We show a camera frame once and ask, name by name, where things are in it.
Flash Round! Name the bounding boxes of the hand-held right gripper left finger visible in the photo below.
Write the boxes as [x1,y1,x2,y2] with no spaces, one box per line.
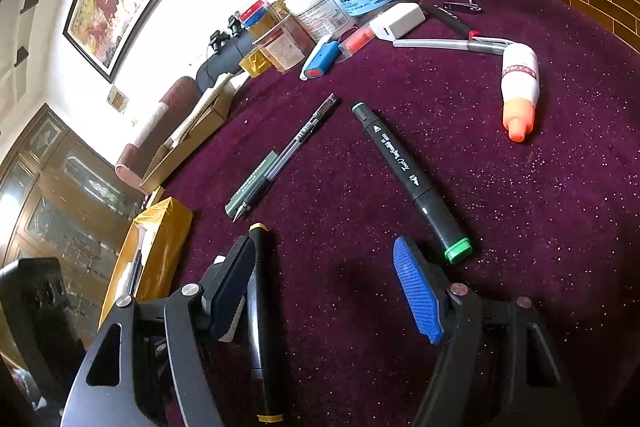
[60,234,257,427]

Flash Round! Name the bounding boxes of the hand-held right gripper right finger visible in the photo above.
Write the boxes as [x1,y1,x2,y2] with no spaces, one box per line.
[392,236,586,427]

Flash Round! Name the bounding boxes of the black marker tan cap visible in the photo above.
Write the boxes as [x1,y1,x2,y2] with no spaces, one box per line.
[247,223,286,425]

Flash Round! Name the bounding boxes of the dark green pen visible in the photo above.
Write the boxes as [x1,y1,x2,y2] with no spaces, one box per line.
[225,150,278,214]

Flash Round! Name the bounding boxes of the black marker green cap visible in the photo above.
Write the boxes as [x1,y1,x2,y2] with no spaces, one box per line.
[351,103,473,264]

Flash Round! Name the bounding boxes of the clear gel pen black grip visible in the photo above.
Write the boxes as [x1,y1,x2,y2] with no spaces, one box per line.
[231,93,338,223]

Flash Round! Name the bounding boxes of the white bottle orange cap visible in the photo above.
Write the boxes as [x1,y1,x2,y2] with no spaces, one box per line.
[501,42,541,142]

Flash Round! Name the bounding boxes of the gold foil package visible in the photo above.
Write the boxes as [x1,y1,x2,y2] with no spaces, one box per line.
[97,197,193,328]

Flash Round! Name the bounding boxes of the open cardboard box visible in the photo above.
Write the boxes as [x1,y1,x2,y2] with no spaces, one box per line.
[140,74,246,192]

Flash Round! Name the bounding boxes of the maroon sofa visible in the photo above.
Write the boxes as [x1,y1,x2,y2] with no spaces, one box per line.
[115,76,201,188]

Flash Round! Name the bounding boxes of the wooden glass-door cabinet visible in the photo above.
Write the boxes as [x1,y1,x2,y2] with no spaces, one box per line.
[0,104,146,358]

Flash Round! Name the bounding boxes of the black chair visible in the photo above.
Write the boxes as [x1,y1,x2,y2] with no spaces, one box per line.
[0,257,81,408]

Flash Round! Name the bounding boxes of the small gold foil box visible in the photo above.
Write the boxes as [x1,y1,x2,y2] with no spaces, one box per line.
[239,52,273,78]

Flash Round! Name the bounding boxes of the black leather cushion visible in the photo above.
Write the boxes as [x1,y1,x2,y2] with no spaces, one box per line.
[195,29,256,85]

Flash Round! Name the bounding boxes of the clear container red contents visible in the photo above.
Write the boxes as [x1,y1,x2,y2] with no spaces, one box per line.
[252,14,313,74]

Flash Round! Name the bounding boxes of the white capped pen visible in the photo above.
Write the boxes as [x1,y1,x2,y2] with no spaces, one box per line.
[392,36,511,55]

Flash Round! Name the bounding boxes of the clear red lighter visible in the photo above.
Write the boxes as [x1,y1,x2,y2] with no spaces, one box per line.
[339,28,377,58]

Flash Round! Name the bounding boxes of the white power adapter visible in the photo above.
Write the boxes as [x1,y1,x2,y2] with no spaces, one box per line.
[369,2,426,42]

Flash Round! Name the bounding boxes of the black pen red band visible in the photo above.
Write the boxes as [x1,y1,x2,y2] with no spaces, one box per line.
[420,1,481,40]

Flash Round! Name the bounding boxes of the stack of red blue boxes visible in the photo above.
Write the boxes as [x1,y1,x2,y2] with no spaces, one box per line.
[239,0,273,28]

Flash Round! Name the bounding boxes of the white-label plastic jar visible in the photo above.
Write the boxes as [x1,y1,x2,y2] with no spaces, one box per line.
[280,0,358,42]

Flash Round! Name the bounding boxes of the metal nail clipper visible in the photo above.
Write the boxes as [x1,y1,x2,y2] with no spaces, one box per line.
[442,0,483,14]

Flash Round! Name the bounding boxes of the gold wall plaque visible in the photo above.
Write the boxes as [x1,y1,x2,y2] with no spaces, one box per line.
[107,86,130,112]

